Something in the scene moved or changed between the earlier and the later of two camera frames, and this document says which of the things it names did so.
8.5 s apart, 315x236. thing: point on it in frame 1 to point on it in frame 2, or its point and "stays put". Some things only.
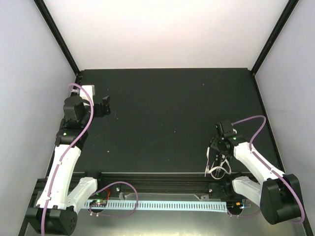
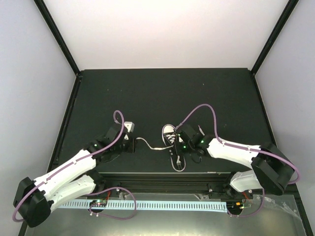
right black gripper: x=213 y=144 to x=178 y=151
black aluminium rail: x=163 y=183 stays put
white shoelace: x=220 y=167 to x=155 y=148
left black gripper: x=100 y=112 to x=131 y=148
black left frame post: x=53 y=27 stays put
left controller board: x=98 y=203 stays put
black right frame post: x=276 y=32 stays put
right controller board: x=235 y=205 stays put
